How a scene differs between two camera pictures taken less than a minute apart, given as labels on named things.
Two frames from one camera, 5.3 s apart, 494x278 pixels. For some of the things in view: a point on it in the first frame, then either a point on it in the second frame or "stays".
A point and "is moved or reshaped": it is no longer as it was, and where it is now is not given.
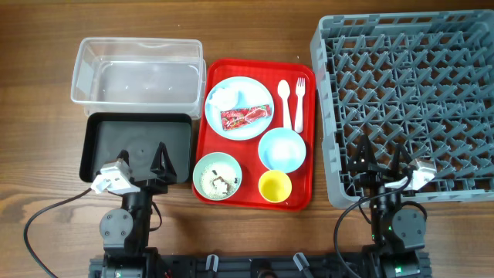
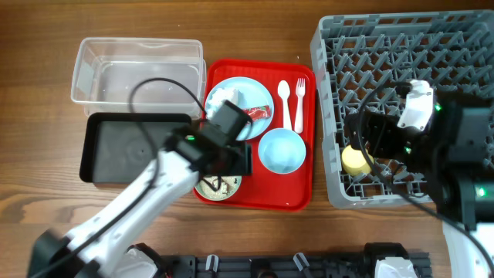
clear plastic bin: (147, 76) stays
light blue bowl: (282, 150) stays
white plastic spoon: (284, 91) stays
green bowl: (217, 176) stays
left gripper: (165, 175) → (243, 164)
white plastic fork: (300, 88) stays
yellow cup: (275, 186) is moved or reshaped
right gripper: (377, 175) → (371, 121)
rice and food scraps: (219, 181) stays
